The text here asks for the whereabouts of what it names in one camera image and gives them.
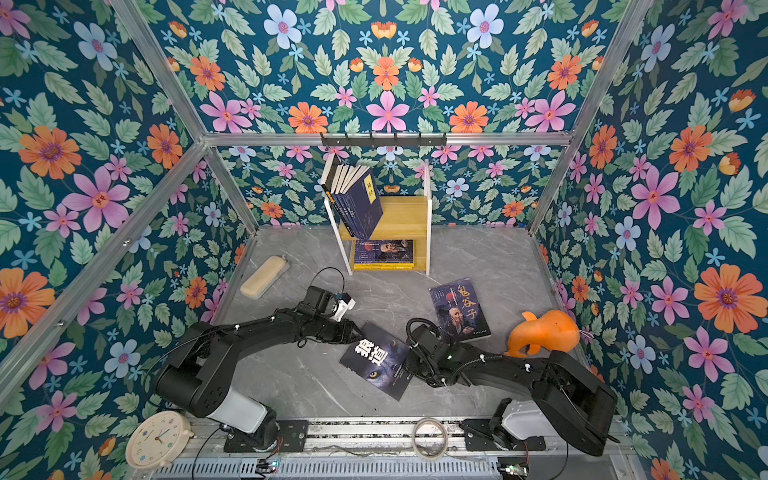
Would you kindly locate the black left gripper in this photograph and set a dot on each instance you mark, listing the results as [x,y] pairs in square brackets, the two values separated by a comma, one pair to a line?
[347,333]

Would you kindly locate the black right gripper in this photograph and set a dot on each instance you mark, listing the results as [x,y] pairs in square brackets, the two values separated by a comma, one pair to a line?
[409,365]

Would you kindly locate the dark portrait book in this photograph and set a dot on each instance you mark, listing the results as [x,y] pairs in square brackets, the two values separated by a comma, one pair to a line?
[460,315]
[384,252]

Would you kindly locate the black wolf cover book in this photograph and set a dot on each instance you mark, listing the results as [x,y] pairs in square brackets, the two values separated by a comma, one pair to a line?
[379,358]

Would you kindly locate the blue book yellow label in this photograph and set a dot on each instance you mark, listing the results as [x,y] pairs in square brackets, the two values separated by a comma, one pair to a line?
[343,200]
[331,181]

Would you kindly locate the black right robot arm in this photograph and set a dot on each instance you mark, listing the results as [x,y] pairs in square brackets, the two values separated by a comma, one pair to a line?
[575,402]

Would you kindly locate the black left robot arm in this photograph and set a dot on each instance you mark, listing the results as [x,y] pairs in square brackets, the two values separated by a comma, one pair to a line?
[198,374]

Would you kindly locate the beige oblong pad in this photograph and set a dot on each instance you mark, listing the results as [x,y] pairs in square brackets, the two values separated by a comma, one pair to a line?
[258,283]

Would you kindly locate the yellow book under shelf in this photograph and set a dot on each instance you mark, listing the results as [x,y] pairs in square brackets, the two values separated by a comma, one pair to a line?
[419,264]

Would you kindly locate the wooden white bookshelf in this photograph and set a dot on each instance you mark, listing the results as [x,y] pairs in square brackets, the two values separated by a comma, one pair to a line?
[406,217]

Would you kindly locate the orange gourd toy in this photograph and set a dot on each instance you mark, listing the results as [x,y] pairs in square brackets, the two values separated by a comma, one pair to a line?
[553,331]

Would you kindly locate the black book on shelf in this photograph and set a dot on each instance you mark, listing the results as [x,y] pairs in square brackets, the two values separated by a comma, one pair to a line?
[326,181]

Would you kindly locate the cream round clock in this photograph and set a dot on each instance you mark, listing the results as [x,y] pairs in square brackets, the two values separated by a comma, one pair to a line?
[158,441]

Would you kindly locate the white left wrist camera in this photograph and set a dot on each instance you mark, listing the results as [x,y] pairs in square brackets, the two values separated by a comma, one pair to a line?
[344,303]

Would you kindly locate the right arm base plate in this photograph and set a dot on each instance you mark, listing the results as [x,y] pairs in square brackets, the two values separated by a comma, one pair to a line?
[488,435]

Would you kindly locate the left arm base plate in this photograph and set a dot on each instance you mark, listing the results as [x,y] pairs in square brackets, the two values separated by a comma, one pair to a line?
[272,436]

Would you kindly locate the black hook rail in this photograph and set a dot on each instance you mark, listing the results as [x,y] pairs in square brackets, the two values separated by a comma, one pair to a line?
[371,140]

